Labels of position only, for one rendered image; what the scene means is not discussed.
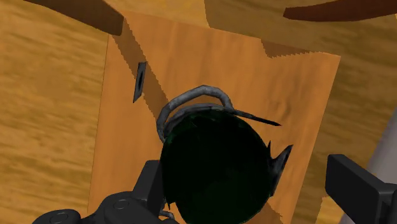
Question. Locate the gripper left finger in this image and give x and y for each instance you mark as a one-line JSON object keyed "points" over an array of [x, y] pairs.
{"points": [[124, 208]]}

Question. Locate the dark red-brown curved board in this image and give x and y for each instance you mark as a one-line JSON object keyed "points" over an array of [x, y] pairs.
{"points": [[341, 11]]}

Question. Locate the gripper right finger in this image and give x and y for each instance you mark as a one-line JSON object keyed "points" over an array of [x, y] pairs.
{"points": [[359, 189]]}

